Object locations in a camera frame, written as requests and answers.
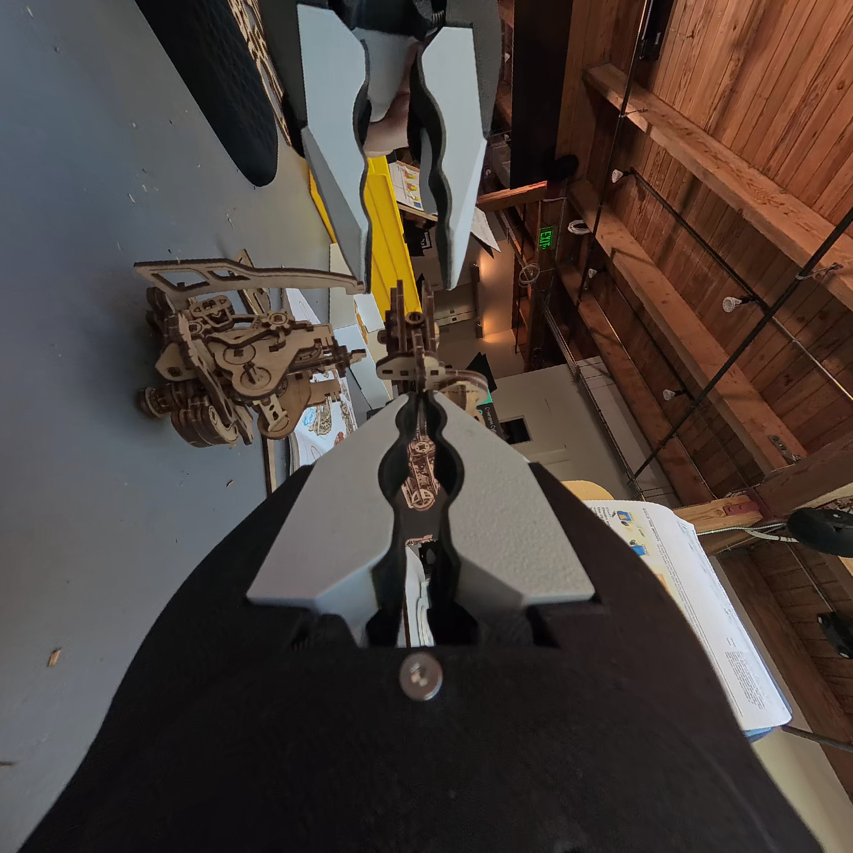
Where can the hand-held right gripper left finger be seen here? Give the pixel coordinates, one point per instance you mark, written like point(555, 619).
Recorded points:
point(326, 540)

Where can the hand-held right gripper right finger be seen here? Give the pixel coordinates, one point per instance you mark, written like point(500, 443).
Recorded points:
point(513, 533)

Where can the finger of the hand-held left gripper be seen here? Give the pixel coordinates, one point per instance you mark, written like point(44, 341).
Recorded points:
point(330, 100)
point(456, 120)

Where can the small wooden gear assembly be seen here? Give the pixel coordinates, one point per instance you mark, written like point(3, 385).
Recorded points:
point(410, 363)

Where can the large wooden mechanical model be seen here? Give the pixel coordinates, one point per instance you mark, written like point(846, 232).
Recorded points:
point(226, 360)

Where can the grey desk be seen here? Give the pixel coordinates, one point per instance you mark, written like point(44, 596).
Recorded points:
point(80, 500)

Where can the person's left hand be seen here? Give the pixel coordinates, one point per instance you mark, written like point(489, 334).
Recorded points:
point(393, 130)

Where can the white hanging paper notice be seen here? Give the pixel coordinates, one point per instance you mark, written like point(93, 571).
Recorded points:
point(408, 190)

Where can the laser cut plywood sheet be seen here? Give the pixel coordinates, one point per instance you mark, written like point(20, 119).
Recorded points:
point(258, 40)

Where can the dark printed puzzle box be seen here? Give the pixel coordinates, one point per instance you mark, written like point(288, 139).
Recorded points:
point(423, 480)

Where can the black quilted cushion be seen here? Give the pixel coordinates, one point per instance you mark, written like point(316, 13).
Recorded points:
point(220, 80)

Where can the black round ceiling device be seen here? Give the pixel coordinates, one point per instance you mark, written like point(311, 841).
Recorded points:
point(566, 166)

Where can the yellow plastic bin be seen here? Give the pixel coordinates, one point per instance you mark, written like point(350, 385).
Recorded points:
point(386, 220)

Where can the green exit sign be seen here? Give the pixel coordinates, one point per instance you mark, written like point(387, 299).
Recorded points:
point(547, 238)

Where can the grey metal cabinet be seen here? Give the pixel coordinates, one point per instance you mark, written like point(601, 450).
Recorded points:
point(460, 306)

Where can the white illustrated instruction sheet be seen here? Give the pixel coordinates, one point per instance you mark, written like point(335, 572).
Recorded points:
point(700, 600)

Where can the black oval device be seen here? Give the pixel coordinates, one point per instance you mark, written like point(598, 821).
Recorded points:
point(823, 530)

